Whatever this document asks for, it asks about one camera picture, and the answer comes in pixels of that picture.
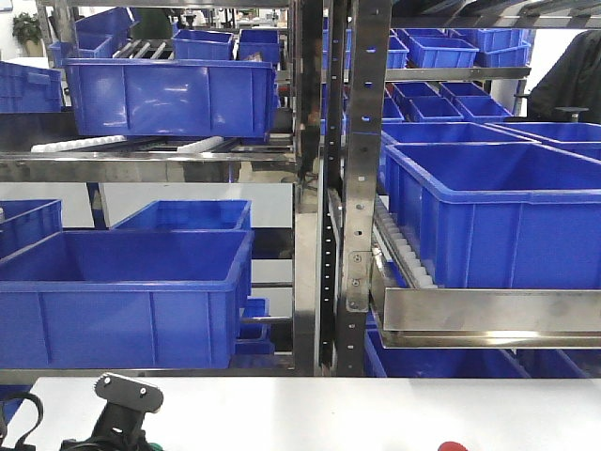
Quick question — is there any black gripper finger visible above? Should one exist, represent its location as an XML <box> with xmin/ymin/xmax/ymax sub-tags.
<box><xmin>92</xmin><ymin>372</ymin><xmax>164</xmax><ymax>444</ymax></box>

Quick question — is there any red mushroom push button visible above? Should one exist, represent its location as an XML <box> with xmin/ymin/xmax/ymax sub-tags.
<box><xmin>438</xmin><ymin>441</ymin><xmax>468</xmax><ymax>451</ymax></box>

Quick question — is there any large blue bin lower left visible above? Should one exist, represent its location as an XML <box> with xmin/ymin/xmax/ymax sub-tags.
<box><xmin>1</xmin><ymin>230</ymin><xmax>254</xmax><ymax>369</ymax></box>

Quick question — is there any large blue bin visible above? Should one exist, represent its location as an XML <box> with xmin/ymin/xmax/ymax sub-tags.
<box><xmin>64</xmin><ymin>58</ymin><xmax>276</xmax><ymax>139</ymax></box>
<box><xmin>1</xmin><ymin>230</ymin><xmax>254</xmax><ymax>369</ymax></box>

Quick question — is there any blue bin behind lower left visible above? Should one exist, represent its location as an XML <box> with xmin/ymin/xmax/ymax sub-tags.
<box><xmin>111</xmin><ymin>199</ymin><xmax>252</xmax><ymax>230</ymax></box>

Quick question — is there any blue bin far left edge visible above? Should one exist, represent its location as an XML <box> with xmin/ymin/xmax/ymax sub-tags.
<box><xmin>1</xmin><ymin>199</ymin><xmax>63</xmax><ymax>257</ymax></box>

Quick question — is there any stainless steel shelf rack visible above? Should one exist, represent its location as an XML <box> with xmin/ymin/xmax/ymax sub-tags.
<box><xmin>1</xmin><ymin>1</ymin><xmax>600</xmax><ymax>376</ymax></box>

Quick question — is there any large blue bin upper left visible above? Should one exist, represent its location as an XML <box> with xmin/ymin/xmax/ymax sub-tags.
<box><xmin>64</xmin><ymin>58</ymin><xmax>276</xmax><ymax>139</ymax></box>

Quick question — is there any blue crate upper left edge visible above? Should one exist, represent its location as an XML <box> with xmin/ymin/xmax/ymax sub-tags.
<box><xmin>1</xmin><ymin>61</ymin><xmax>63</xmax><ymax>113</ymax></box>

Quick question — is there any potted plant far left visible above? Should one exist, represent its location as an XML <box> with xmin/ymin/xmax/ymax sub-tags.
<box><xmin>12</xmin><ymin>12</ymin><xmax>44</xmax><ymax>57</ymax></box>

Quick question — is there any blue bin behind right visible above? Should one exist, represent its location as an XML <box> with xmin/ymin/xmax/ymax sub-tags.
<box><xmin>378</xmin><ymin>122</ymin><xmax>536</xmax><ymax>191</ymax></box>

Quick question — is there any large blue bin right shelf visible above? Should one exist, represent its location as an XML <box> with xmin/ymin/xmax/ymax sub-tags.
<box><xmin>384</xmin><ymin>143</ymin><xmax>600</xmax><ymax>289</ymax></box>

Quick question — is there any black jacket on chair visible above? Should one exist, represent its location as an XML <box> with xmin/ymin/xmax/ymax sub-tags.
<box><xmin>527</xmin><ymin>30</ymin><xmax>600</xmax><ymax>124</ymax></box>

